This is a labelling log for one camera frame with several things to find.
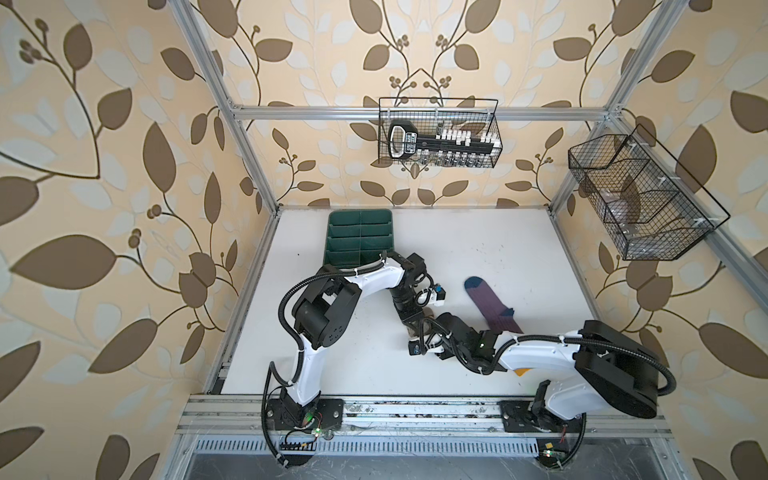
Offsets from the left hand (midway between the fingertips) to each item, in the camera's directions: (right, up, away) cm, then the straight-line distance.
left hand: (420, 324), depth 87 cm
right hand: (+4, 0, 0) cm, 4 cm away
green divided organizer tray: (-21, +26, +17) cm, 37 cm away
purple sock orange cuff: (+24, +1, +2) cm, 24 cm away
